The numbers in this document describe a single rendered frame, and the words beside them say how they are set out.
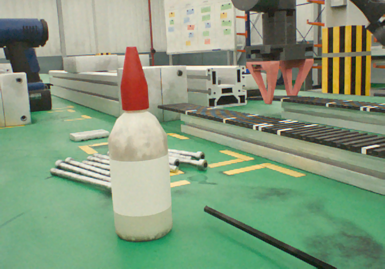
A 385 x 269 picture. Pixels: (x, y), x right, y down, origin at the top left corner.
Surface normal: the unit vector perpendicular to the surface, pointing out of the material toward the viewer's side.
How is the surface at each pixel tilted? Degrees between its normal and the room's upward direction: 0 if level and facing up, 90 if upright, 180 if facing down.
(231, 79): 90
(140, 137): 62
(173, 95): 90
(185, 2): 90
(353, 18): 90
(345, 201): 0
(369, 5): 103
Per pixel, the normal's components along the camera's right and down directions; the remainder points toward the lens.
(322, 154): -0.88, 0.12
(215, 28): -0.66, 0.15
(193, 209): -0.05, -0.99
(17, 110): 0.40, 0.13
